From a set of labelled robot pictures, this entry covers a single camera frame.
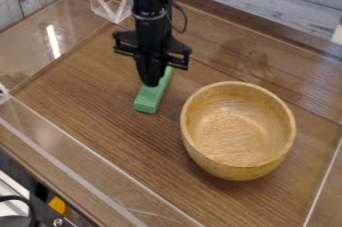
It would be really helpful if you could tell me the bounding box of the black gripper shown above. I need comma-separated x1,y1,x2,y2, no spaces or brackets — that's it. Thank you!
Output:
114,14,191,87

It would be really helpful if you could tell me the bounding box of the green rectangular block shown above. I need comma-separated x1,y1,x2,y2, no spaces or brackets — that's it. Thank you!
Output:
134,67,174,114

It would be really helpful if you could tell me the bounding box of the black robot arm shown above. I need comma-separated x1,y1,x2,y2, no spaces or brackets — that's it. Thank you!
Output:
114,0,193,87

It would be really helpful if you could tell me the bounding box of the brown wooden bowl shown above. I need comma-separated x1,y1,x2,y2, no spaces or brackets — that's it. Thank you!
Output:
181,81,297,181

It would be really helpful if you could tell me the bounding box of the yellow label on device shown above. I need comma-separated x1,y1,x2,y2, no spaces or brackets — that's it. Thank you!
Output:
48,196,67,215

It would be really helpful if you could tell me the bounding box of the clear acrylic corner bracket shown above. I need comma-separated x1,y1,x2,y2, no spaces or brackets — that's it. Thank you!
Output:
90,0,133,24

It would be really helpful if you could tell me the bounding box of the clear acrylic front wall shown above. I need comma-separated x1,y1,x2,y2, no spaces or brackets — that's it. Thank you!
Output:
0,84,205,227

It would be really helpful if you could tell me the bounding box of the black cable bottom left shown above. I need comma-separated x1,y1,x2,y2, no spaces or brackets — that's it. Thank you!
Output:
0,195,42,227

